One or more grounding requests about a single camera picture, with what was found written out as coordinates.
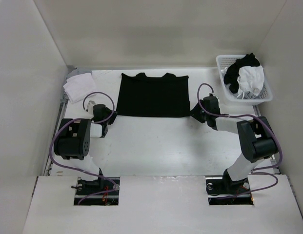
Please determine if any black tank top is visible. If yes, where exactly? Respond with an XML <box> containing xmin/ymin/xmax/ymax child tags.
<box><xmin>117</xmin><ymin>73</ymin><xmax>190</xmax><ymax>118</ymax></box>

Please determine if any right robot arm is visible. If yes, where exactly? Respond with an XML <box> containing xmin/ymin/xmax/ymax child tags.
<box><xmin>190</xmin><ymin>95</ymin><xmax>279</xmax><ymax>199</ymax></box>

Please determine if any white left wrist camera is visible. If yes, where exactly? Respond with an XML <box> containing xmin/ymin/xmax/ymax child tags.
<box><xmin>86</xmin><ymin>100</ymin><xmax>96</xmax><ymax>114</ymax></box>

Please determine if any black garment in basket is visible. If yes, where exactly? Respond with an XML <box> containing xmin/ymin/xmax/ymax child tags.
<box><xmin>223</xmin><ymin>53</ymin><xmax>260</xmax><ymax>94</ymax></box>

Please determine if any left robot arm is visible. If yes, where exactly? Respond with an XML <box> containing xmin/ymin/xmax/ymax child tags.
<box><xmin>50</xmin><ymin>104</ymin><xmax>117</xmax><ymax>195</ymax></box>

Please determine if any white garment in basket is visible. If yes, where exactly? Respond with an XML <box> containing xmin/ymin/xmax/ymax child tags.
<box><xmin>225</xmin><ymin>65</ymin><xmax>265</xmax><ymax>99</ymax></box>

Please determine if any white plastic laundry basket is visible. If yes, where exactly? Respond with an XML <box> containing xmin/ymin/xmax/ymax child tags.
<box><xmin>216</xmin><ymin>54</ymin><xmax>273</xmax><ymax>106</ymax></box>

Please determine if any folded grey tank top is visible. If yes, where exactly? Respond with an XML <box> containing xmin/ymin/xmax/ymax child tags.
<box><xmin>66</xmin><ymin>68</ymin><xmax>92</xmax><ymax>80</ymax></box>

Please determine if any folded white tank top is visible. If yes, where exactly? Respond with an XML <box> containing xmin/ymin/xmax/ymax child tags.
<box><xmin>63</xmin><ymin>73</ymin><xmax>97</xmax><ymax>103</ymax></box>

